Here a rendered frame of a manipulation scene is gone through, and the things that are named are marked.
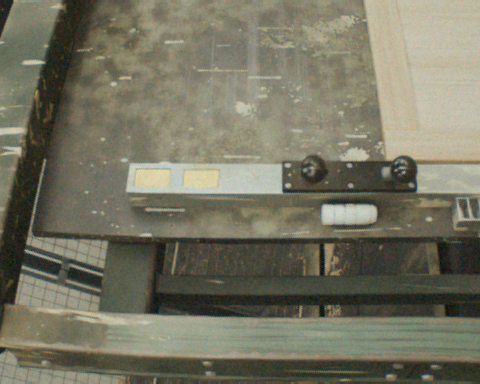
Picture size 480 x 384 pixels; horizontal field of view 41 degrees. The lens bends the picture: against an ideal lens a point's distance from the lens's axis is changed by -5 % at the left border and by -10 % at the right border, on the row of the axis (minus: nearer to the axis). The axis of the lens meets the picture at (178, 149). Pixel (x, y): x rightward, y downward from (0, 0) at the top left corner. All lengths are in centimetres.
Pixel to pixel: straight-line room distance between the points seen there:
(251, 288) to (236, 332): 15
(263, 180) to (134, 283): 24
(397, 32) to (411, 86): 13
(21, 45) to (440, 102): 70
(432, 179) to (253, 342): 36
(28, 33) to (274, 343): 65
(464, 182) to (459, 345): 25
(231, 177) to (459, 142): 37
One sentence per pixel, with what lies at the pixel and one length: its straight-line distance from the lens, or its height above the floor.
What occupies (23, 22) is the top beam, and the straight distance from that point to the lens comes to 118.
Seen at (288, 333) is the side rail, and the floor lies 151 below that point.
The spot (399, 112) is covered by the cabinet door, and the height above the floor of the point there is 134.
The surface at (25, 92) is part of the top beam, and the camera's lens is 106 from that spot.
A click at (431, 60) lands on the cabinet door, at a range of 118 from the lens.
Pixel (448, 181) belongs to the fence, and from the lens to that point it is 101.
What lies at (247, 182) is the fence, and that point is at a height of 155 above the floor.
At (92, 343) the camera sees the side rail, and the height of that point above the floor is 171.
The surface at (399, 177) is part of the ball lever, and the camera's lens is 86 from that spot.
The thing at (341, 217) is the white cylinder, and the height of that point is 143.
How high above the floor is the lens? 197
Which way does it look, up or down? 19 degrees down
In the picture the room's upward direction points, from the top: 70 degrees counter-clockwise
